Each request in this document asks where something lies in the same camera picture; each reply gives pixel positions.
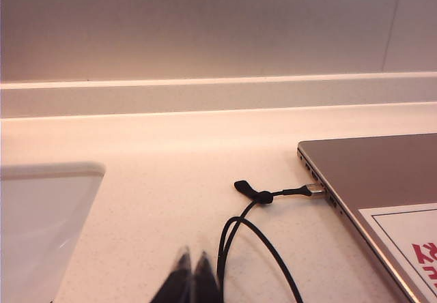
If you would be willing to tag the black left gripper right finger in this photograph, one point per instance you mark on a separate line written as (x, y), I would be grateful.
(205, 279)

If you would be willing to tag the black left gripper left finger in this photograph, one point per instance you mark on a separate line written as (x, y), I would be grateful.
(175, 279)

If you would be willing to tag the white sink basin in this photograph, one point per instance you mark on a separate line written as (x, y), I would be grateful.
(41, 221)

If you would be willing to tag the silver Dell laptop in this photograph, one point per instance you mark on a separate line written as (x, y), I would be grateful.
(382, 173)

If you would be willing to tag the white red laptop sticker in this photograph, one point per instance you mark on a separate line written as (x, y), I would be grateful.
(409, 234)

